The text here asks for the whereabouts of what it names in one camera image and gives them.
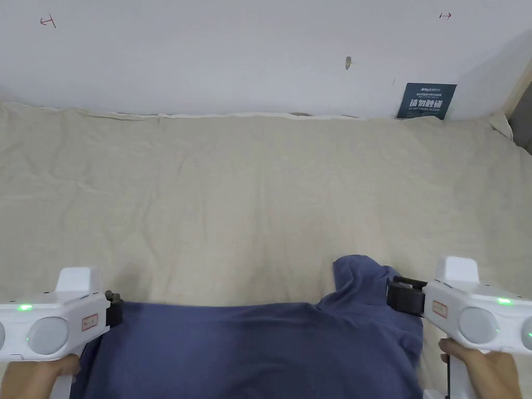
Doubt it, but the dark blue sign card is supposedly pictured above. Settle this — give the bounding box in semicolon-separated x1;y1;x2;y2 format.
395;83;458;121

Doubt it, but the bed with beige sheet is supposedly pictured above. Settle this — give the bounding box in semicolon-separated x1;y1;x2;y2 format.
0;99;532;399

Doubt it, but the dark blue shirt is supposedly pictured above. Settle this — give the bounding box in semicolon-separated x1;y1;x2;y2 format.
70;255;425;399

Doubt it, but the person's right hand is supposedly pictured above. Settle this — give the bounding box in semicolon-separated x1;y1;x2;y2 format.
438;337;521;399

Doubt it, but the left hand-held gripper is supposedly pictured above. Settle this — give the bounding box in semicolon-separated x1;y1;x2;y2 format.
0;267;124;399

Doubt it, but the person's left hand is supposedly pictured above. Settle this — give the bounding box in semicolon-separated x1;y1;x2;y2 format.
0;354;82;399

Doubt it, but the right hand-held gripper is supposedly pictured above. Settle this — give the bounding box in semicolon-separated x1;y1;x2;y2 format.
386;256;532;399

